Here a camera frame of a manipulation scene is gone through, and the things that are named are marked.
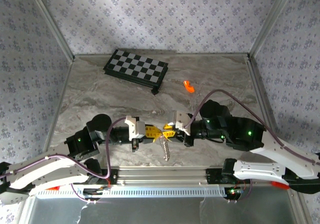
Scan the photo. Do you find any aluminium table edge rail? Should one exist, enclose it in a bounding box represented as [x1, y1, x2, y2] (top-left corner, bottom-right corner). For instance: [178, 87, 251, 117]
[245, 54, 286, 165]
[41, 57, 76, 160]

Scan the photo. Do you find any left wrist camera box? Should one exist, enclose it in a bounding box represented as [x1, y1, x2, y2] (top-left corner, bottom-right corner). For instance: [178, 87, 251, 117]
[124, 115, 146, 141]

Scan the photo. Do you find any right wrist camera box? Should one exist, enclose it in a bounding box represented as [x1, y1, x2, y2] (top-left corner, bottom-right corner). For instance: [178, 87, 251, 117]
[167, 110, 194, 136]

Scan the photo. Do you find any white torn tape strip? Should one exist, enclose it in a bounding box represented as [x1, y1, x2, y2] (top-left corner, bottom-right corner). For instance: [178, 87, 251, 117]
[74, 200, 89, 224]

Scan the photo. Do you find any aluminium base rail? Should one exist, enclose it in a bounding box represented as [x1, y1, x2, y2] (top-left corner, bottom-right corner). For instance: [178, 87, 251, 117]
[99, 165, 301, 187]

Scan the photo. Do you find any grey metal sheet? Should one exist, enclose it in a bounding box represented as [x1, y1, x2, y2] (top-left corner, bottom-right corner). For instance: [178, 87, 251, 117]
[24, 197, 301, 224]

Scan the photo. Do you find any red plastic key fob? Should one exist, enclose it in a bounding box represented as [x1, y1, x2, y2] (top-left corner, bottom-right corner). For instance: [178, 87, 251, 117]
[183, 80, 196, 94]

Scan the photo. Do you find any white slotted cable duct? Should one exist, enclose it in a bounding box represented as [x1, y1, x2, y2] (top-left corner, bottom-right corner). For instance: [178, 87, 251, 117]
[32, 185, 227, 199]

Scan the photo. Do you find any aluminium frame post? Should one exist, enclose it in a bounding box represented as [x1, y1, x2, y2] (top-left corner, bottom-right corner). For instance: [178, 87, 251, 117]
[24, 0, 76, 62]
[248, 0, 296, 59]

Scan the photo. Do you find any folded black chessboard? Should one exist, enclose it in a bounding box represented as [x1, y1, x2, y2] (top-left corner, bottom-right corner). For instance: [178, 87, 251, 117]
[103, 49, 169, 96]

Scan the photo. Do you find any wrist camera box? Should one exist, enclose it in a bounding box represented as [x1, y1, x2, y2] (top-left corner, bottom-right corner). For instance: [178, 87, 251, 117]
[124, 115, 146, 141]
[167, 110, 194, 136]

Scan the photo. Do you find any silver keyring with chain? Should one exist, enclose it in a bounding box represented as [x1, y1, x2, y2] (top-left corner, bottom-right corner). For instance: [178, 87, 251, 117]
[156, 133, 173, 162]

